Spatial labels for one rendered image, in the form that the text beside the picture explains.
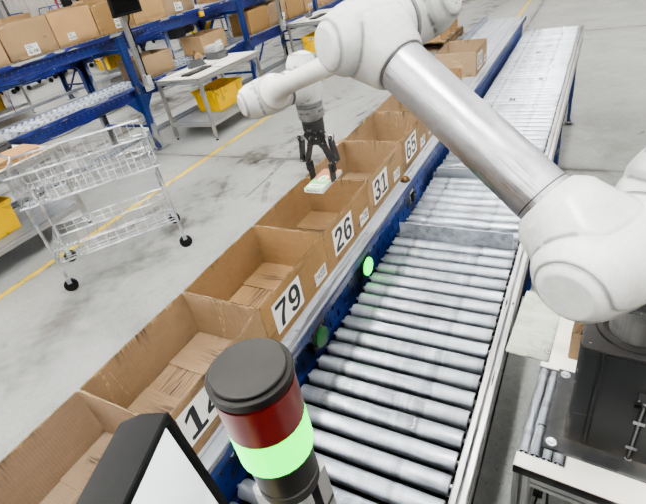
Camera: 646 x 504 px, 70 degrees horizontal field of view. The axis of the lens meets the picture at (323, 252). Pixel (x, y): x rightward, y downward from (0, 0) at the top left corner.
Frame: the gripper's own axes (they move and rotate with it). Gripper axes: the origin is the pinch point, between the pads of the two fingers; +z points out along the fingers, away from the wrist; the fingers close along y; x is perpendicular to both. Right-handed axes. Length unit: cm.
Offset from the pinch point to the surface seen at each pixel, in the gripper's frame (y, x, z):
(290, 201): -20.8, 5.2, 16.4
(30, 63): -439, 180, -14
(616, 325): 92, -47, 6
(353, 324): 19, -29, 43
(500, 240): 57, 28, 40
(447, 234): 37, 28, 40
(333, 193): -8.1, 18.7, 19.0
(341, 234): 8.3, -8.5, 19.8
